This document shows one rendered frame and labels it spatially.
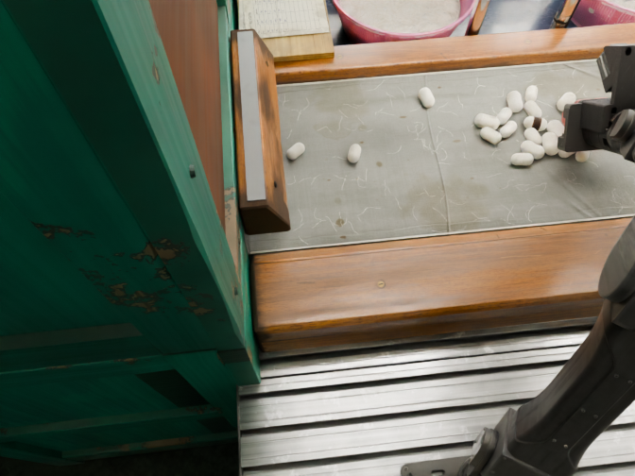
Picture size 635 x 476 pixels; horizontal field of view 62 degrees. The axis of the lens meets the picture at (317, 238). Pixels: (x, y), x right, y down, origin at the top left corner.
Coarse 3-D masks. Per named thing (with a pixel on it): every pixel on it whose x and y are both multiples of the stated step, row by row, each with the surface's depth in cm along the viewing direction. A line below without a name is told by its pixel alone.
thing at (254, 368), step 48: (240, 240) 62; (0, 384) 58; (48, 384) 66; (96, 384) 68; (144, 384) 71; (192, 384) 68; (240, 384) 70; (0, 432) 86; (48, 432) 86; (96, 432) 99; (144, 432) 105; (192, 432) 112
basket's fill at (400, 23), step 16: (352, 0) 97; (368, 0) 97; (384, 0) 95; (400, 0) 95; (416, 0) 95; (432, 0) 96; (448, 0) 96; (352, 16) 95; (368, 16) 94; (384, 16) 94; (400, 16) 93; (416, 16) 94; (432, 16) 95; (448, 16) 94; (400, 32) 92; (416, 32) 92
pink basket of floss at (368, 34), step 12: (336, 0) 96; (468, 0) 94; (468, 12) 89; (348, 24) 92; (360, 24) 88; (456, 24) 88; (348, 36) 97; (360, 36) 92; (372, 36) 90; (384, 36) 88; (396, 36) 87; (408, 36) 87; (420, 36) 87; (432, 36) 89; (444, 36) 91
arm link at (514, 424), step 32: (608, 320) 41; (576, 352) 47; (608, 352) 41; (576, 384) 44; (608, 384) 43; (512, 416) 55; (544, 416) 48; (576, 416) 46; (608, 416) 44; (512, 448) 51; (544, 448) 49; (576, 448) 48
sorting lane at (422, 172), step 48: (288, 96) 84; (336, 96) 84; (384, 96) 84; (480, 96) 84; (576, 96) 85; (288, 144) 80; (336, 144) 80; (384, 144) 80; (432, 144) 80; (480, 144) 80; (288, 192) 76; (336, 192) 76; (384, 192) 76; (432, 192) 76; (480, 192) 76; (528, 192) 76; (576, 192) 76; (624, 192) 76; (288, 240) 72; (336, 240) 72; (384, 240) 72
